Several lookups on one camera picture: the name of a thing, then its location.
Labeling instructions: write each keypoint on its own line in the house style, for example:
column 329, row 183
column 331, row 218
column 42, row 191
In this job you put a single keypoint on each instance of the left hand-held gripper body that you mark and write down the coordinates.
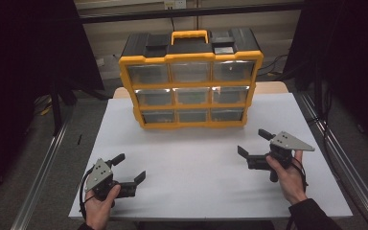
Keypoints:
column 99, row 174

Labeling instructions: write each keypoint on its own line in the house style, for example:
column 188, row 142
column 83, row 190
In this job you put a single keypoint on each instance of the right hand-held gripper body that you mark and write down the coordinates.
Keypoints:
column 289, row 142

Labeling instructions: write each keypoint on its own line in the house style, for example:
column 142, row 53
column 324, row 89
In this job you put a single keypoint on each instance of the clear plastic organizer drawer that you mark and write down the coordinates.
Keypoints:
column 191, row 96

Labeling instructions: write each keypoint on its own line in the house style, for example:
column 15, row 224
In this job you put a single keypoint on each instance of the yellow parts organizer cabinet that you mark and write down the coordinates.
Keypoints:
column 190, row 57

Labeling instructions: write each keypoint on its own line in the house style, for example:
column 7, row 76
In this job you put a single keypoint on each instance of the person's left hand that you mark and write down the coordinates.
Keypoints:
column 97, row 212

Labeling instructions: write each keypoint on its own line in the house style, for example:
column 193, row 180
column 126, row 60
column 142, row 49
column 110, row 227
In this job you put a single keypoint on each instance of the person's right hand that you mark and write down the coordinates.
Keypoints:
column 292, row 185

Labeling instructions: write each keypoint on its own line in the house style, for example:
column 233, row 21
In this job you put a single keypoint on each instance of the small black floor object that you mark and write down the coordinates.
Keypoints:
column 80, row 139

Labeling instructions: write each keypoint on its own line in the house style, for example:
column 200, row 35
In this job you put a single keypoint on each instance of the black metal stand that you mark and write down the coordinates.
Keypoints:
column 56, row 111

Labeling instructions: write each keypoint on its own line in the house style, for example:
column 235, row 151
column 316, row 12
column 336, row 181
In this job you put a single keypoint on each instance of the set of clear cabinet drawers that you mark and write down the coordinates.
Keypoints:
column 148, row 74

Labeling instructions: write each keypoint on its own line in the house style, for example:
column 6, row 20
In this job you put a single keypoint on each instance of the black curtain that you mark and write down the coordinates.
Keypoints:
column 357, row 64
column 19, row 64

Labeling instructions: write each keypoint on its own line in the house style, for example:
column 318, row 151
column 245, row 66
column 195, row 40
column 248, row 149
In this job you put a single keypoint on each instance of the black horizontal bar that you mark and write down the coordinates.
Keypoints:
column 188, row 12

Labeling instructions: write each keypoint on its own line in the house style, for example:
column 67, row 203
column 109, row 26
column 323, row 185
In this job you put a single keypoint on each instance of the aluminium rail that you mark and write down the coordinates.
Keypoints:
column 348, row 169
column 41, row 179

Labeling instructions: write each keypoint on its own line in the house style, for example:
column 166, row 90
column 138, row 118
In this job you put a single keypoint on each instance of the white wall outlet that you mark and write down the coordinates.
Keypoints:
column 175, row 4

